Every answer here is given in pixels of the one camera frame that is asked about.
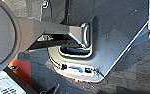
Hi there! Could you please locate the white printed label plate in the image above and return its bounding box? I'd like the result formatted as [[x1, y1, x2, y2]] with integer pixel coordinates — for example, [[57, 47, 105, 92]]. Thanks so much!
[[0, 69, 37, 94]]

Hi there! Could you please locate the thick grey robot torso limb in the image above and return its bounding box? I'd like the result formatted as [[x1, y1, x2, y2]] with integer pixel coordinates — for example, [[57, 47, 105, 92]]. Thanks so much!
[[0, 0, 92, 76]]

